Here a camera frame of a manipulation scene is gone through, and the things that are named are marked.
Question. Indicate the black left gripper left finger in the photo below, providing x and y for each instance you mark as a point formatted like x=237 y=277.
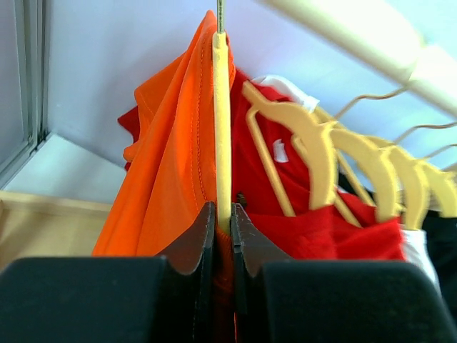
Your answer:
x=183 y=306

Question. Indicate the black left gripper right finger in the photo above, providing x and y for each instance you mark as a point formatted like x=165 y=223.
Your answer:
x=251 y=250

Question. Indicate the orange t shirt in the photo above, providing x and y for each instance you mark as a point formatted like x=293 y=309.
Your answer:
x=172 y=171

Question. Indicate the white t shirt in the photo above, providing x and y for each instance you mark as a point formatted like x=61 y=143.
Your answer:
x=414 y=238

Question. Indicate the yellow hanger of white shirt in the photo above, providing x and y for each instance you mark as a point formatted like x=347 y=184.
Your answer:
x=409 y=170

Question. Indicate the black t shirt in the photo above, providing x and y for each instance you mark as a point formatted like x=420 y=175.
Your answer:
x=444 y=250

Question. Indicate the yellow hanger of black shirt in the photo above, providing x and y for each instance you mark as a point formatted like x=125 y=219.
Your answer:
x=443 y=189

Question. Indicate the wooden clothes rack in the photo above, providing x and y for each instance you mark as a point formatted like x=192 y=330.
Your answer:
x=386 y=68

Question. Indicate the aluminium frame post left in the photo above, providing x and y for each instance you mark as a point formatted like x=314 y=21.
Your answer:
x=24 y=82

